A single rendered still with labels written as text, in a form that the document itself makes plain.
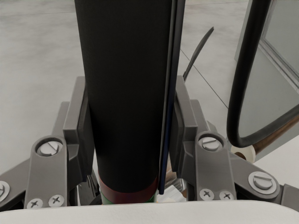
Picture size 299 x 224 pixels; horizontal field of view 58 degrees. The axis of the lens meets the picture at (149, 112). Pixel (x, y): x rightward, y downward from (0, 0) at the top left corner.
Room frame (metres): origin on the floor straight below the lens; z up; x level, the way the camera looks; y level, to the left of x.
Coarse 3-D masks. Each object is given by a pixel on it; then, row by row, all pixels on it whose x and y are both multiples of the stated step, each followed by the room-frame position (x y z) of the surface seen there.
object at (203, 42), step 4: (212, 28) 0.40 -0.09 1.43; (208, 32) 0.41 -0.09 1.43; (204, 36) 0.42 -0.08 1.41; (208, 36) 0.39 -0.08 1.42; (204, 40) 0.39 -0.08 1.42; (200, 44) 0.40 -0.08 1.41; (204, 44) 0.38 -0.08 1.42; (196, 48) 0.44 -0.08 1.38; (200, 48) 0.38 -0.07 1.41; (196, 52) 0.39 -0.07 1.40; (192, 56) 0.41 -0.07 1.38; (196, 56) 0.37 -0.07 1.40; (192, 60) 0.38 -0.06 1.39; (188, 64) 0.42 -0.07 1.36; (192, 64) 0.36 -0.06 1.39; (188, 68) 0.37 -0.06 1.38; (184, 72) 0.40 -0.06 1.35; (188, 72) 0.35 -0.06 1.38; (184, 76) 0.36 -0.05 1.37; (184, 80) 0.35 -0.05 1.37
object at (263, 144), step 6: (294, 120) 0.24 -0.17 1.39; (282, 126) 0.22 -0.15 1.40; (288, 126) 0.23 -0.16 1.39; (276, 132) 0.21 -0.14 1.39; (282, 132) 0.22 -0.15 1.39; (264, 138) 0.20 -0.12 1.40; (270, 138) 0.21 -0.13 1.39; (276, 138) 0.21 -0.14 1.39; (258, 144) 0.19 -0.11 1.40; (264, 144) 0.20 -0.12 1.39; (258, 150) 0.19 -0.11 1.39; (240, 156) 0.18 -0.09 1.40
